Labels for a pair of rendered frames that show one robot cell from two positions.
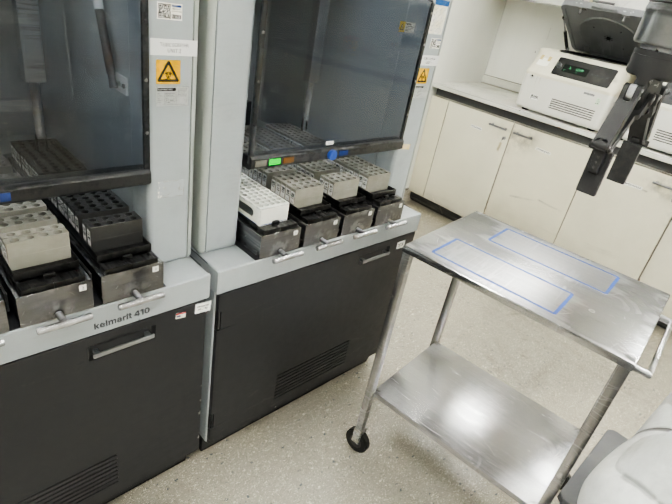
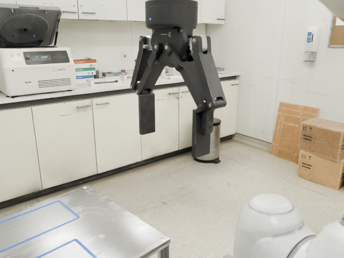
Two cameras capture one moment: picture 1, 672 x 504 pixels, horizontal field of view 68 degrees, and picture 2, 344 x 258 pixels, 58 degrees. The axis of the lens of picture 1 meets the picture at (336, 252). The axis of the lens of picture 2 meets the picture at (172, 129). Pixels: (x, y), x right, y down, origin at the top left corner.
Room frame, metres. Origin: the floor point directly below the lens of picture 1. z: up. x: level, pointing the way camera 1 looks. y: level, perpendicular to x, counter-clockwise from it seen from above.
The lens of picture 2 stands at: (0.74, 0.05, 1.35)
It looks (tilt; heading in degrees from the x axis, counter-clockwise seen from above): 17 degrees down; 280
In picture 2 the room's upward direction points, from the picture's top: straight up
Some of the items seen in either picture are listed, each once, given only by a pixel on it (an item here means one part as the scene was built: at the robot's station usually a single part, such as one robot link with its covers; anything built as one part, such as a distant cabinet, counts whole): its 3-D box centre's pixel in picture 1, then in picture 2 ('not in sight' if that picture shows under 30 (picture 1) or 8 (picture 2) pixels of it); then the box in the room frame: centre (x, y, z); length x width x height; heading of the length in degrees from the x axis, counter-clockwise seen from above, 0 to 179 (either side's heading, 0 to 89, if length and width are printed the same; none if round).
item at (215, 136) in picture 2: not in sight; (207, 139); (0.90, -3.26, 0.23); 0.38 x 0.31 x 0.46; 139
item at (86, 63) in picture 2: not in sight; (83, 62); (2.15, -2.92, 1.10); 0.24 x 0.13 x 0.10; 47
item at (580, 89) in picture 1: (595, 65); not in sight; (3.33, -1.33, 1.22); 0.62 x 0.56 x 0.64; 137
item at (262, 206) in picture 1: (243, 195); not in sight; (1.30, 0.29, 0.83); 0.30 x 0.10 x 0.06; 49
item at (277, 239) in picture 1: (217, 194); not in sight; (1.39, 0.39, 0.78); 0.73 x 0.14 x 0.09; 49
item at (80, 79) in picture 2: not in sight; (80, 78); (2.18, -2.88, 0.94); 0.23 x 0.13 x 0.07; 53
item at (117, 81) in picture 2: not in sight; (104, 82); (1.87, -2.74, 0.93); 0.30 x 0.10 x 0.06; 41
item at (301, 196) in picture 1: (306, 195); not in sight; (1.35, 0.11, 0.85); 0.12 x 0.02 x 0.06; 139
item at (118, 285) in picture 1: (78, 218); not in sight; (1.08, 0.66, 0.78); 0.73 x 0.14 x 0.09; 49
